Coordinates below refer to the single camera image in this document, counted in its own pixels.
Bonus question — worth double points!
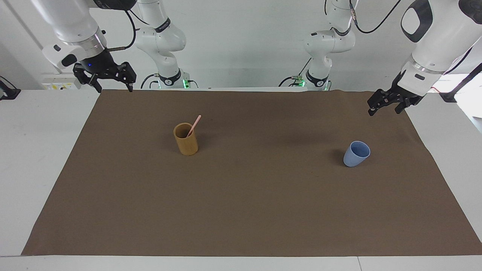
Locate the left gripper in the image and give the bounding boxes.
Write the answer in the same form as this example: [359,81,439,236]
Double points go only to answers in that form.
[367,73,425,116]

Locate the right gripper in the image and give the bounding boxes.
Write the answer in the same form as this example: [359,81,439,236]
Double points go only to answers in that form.
[73,50,137,93]

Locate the blue cup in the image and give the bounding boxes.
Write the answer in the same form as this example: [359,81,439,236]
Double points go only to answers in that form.
[343,140,371,168]

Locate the pink chopstick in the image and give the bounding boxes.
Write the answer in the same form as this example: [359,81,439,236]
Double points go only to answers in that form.
[187,115,202,138]

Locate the brown bamboo cup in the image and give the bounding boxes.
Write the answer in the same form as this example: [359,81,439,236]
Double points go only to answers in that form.
[173,122,199,156]

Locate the black stand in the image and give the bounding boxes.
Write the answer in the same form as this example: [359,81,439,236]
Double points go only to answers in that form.
[0,75,21,101]
[438,62,482,103]

